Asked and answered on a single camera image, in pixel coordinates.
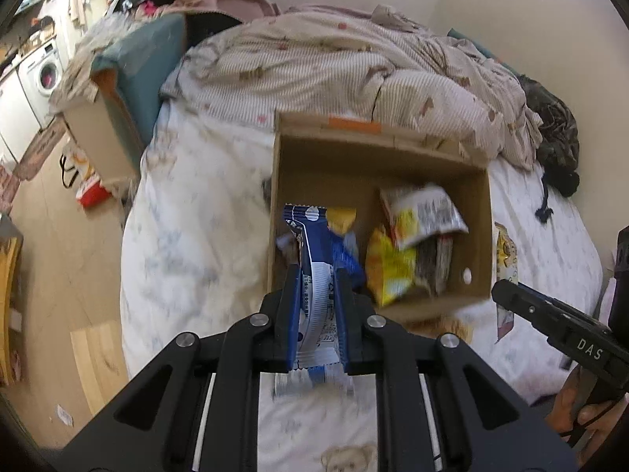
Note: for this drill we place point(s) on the white blue snack packet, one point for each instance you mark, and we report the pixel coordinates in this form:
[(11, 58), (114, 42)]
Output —
[(314, 384)]

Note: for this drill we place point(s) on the dark brown snack packet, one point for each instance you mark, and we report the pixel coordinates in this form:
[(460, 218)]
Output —
[(430, 265)]

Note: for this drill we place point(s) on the paper scrap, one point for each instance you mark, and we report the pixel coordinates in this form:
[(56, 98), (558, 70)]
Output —
[(65, 414)]

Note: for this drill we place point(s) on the person's right hand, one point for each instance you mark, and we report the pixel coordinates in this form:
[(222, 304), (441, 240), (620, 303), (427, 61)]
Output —
[(560, 403)]

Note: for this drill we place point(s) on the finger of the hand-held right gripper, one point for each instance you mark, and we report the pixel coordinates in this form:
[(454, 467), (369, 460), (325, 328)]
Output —
[(530, 305)]

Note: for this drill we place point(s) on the blue and white snack bag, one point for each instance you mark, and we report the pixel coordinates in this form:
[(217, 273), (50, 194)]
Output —
[(317, 275)]

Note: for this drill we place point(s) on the yellow wooden furniture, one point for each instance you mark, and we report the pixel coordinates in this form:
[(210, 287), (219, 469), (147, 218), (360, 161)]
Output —
[(10, 295)]

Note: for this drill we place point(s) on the brown cardboard box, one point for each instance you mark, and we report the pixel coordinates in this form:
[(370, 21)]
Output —
[(344, 177)]

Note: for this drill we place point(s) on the dark camouflage cloth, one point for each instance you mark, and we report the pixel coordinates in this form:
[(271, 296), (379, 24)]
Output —
[(553, 123)]

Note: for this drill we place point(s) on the patterned floor rug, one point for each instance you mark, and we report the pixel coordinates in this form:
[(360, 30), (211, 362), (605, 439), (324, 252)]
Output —
[(42, 147)]

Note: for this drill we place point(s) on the red bag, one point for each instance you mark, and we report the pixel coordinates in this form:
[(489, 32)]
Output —
[(92, 194)]

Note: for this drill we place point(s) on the yellow white snack bag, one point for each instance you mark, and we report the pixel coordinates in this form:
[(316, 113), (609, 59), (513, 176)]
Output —
[(427, 216)]

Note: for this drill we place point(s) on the solid blue snack packet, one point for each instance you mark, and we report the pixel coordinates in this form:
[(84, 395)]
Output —
[(346, 255)]

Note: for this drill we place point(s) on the teal cushion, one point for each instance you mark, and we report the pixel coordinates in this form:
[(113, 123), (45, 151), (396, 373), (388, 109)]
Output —
[(142, 64)]

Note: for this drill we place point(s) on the beige striped duvet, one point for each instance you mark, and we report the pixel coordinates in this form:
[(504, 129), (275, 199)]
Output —
[(344, 64)]

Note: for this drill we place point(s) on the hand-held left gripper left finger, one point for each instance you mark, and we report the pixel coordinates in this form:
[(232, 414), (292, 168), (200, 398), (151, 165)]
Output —
[(294, 314)]

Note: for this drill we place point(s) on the brown yellow snack packet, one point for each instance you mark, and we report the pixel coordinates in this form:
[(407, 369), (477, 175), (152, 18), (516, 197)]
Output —
[(506, 255)]

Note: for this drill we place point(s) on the small pale yellow packet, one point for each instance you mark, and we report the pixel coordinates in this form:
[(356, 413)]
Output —
[(341, 219)]

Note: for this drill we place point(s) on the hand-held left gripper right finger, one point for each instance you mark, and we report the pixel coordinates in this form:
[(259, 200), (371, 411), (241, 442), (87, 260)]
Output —
[(343, 324)]

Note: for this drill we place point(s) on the yellow white shopping bag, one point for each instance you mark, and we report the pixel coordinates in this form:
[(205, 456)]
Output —
[(81, 167)]

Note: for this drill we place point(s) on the white washing machine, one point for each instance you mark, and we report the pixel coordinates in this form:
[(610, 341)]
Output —
[(42, 73)]

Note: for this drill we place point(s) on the orange patterned snack packet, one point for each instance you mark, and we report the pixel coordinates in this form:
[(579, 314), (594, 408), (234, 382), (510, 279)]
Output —
[(442, 328)]

